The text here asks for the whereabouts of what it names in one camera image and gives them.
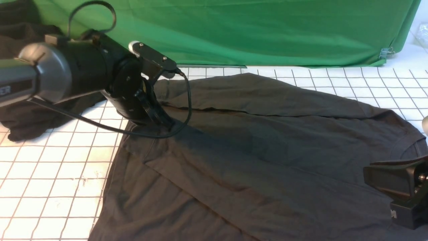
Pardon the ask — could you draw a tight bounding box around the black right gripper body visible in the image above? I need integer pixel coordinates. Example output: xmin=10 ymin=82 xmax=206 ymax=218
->
xmin=363 ymin=156 xmax=428 ymax=230

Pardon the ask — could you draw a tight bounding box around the blue binder clip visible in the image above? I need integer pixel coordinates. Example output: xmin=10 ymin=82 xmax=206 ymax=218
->
xmin=379 ymin=47 xmax=396 ymax=59

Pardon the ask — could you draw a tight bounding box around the green backdrop cloth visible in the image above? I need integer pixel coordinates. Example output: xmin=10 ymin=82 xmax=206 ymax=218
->
xmin=32 ymin=0 xmax=422 ymax=67

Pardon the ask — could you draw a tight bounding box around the black garment pile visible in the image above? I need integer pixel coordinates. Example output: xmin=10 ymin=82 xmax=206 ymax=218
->
xmin=1 ymin=0 xmax=108 ymax=142

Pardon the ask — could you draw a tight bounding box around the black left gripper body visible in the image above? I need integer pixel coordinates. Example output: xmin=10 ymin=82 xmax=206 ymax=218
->
xmin=102 ymin=59 xmax=159 ymax=125

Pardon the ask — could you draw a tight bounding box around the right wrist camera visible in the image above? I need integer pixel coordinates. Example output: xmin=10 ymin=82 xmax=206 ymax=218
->
xmin=421 ymin=116 xmax=428 ymax=136

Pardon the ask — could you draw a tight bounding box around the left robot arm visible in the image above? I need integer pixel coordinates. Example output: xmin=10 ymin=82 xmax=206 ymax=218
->
xmin=1 ymin=31 xmax=177 ymax=128

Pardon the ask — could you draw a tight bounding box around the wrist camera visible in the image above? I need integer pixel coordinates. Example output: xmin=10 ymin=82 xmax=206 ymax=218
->
xmin=128 ymin=41 xmax=181 ymax=81
xmin=421 ymin=116 xmax=428 ymax=136

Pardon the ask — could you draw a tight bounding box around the gray long sleeve shirt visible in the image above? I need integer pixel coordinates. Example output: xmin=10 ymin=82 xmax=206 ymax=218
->
xmin=89 ymin=73 xmax=427 ymax=241

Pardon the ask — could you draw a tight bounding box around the clear plastic bag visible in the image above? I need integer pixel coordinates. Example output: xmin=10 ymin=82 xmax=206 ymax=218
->
xmin=416 ymin=22 xmax=428 ymax=49

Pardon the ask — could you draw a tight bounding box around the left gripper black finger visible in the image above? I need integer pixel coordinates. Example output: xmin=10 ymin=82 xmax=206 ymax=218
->
xmin=142 ymin=90 xmax=174 ymax=130

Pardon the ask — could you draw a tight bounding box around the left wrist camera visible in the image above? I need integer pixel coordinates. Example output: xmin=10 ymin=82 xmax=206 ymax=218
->
xmin=128 ymin=41 xmax=181 ymax=81

